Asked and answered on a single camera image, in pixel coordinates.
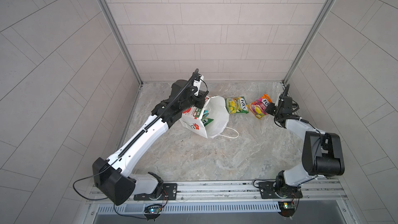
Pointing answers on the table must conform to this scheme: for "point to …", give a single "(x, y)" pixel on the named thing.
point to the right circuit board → (287, 208)
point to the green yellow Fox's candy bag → (236, 105)
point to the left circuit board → (152, 211)
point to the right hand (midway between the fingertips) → (268, 104)
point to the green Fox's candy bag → (205, 120)
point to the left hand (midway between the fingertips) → (209, 90)
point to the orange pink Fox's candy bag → (258, 108)
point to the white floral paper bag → (191, 117)
